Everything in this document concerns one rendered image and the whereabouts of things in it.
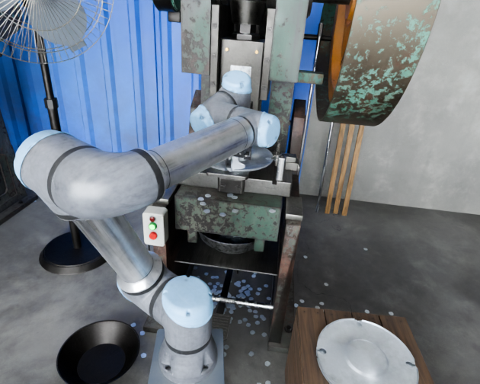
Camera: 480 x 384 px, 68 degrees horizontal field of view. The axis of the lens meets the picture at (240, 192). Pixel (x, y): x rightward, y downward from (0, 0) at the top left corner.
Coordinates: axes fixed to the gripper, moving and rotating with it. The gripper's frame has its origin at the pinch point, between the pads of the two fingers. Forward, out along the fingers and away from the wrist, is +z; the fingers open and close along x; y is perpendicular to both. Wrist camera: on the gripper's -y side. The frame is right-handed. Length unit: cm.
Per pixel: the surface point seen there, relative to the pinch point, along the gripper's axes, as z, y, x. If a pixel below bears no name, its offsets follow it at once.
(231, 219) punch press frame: 21.6, 1.6, -6.3
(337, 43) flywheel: -12, 36, 61
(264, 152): 9.5, 11.4, 17.7
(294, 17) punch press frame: -36, 16, 32
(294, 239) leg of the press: 19.6, 24.7, -13.0
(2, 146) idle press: 70, -147, 60
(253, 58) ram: -21.5, 4.2, 30.8
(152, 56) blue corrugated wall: 48, -70, 134
